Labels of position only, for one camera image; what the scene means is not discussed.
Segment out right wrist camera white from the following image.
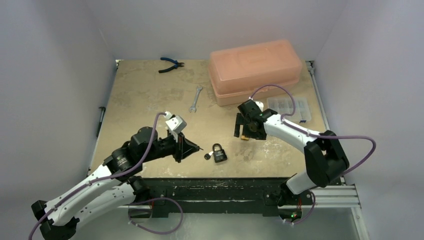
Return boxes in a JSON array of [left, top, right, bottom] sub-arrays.
[[255, 101, 264, 112]]

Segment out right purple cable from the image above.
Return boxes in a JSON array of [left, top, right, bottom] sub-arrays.
[[249, 84, 378, 176]]

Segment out black mounting base plate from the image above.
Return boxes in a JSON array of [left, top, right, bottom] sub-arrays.
[[116, 177, 327, 220]]

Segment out aluminium frame rail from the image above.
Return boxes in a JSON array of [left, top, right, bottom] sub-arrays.
[[312, 185, 370, 240]]

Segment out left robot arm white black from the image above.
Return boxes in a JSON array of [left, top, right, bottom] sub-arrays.
[[31, 126, 201, 240]]

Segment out black key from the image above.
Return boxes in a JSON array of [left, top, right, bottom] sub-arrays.
[[203, 151, 213, 160]]

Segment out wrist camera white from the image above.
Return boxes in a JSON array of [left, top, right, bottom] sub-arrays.
[[255, 101, 264, 112], [164, 111, 187, 134]]

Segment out clear plastic organizer box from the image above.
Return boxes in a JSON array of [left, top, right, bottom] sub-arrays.
[[266, 97, 312, 123]]

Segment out pink plastic toolbox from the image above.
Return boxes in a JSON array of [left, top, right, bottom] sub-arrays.
[[208, 39, 303, 107]]

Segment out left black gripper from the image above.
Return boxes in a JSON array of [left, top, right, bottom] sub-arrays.
[[141, 129, 199, 163]]

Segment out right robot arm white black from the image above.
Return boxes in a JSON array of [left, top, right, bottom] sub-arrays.
[[234, 99, 350, 204]]

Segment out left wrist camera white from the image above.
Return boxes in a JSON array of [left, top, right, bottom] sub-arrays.
[[164, 111, 187, 134]]

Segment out black padlock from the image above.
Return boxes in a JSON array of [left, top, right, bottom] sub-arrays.
[[212, 143, 228, 163]]

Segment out silver open-end wrench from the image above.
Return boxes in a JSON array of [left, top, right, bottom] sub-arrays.
[[188, 85, 203, 113]]

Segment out blue handled pliers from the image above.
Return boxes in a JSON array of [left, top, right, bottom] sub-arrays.
[[158, 57, 185, 74]]

